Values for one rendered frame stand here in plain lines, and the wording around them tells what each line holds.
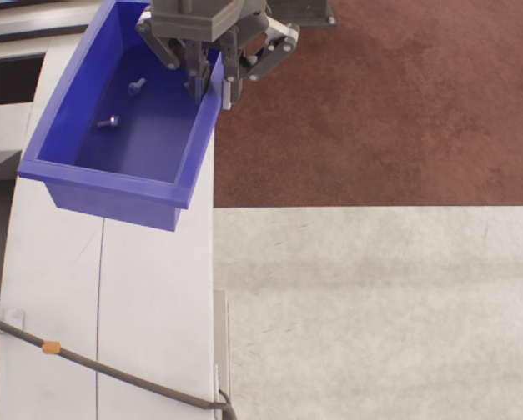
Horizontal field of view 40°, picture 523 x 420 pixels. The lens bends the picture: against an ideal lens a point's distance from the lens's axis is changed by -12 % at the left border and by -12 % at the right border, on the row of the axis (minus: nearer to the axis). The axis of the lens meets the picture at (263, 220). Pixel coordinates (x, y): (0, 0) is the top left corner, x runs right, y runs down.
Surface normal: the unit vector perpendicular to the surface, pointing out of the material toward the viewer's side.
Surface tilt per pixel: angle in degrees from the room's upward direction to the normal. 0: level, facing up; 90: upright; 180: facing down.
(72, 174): 0
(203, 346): 0
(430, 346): 0
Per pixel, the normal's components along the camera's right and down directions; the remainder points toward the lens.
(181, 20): -0.19, 0.82
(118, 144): 0.04, -0.54
